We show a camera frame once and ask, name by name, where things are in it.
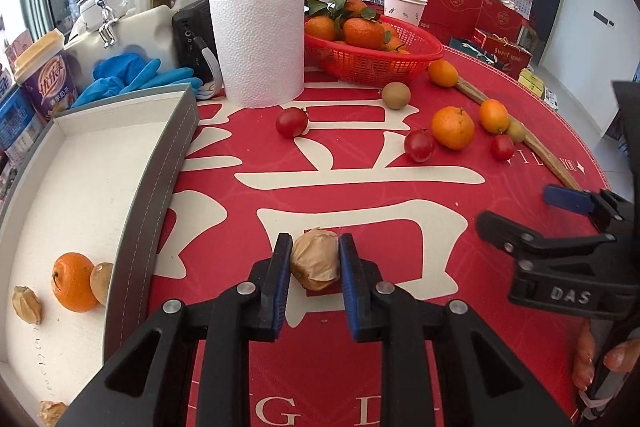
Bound red cherry tomato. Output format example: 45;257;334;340
404;129;435;162
490;134;515;161
276;107;309;138

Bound green-brown round fruit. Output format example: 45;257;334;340
90;262;115;306

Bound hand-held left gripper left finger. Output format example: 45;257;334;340
60;233;294;427

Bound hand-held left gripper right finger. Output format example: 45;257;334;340
337;233;538;427

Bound red plastic basket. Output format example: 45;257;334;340
303;14;445;85

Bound blue rubber gloves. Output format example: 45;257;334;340
70;54;203;108

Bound white and green pot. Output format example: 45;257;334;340
77;0;126;32

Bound grey cardboard tray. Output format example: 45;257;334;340
0;84;201;427

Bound purple instant drink cup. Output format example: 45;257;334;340
12;31;78;122

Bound person's right hand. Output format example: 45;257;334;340
572;324;640;392

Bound pile of leafy mandarins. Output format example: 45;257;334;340
303;0;411;55

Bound single orange mandarin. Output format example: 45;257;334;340
51;252;98;313
431;106;476;151

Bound black portable speaker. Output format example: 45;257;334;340
171;0;236;100

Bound silver rabbit figure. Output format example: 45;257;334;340
97;0;121;45

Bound yellow cartoon box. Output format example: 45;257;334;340
517;69;548;98

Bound oval orange kumquat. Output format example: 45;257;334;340
426;59;460;88
479;99;511;134

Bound red carton with rope handle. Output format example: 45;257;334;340
472;29;533;80

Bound tan physalis husk fruit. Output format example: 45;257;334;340
290;228;343;292
39;401;68;427
12;286;43;325

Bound long wooden stick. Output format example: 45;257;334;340
452;74;583;190

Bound brown round kiwi fruit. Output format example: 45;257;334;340
381;82;412;110

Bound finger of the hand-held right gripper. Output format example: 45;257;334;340
475;210;616;268
542;184;633;233

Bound blue packet box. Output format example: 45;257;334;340
0;84;46;155

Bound white paper towel roll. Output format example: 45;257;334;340
208;0;306;109

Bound floral paper cup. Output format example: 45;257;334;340
382;0;428;30

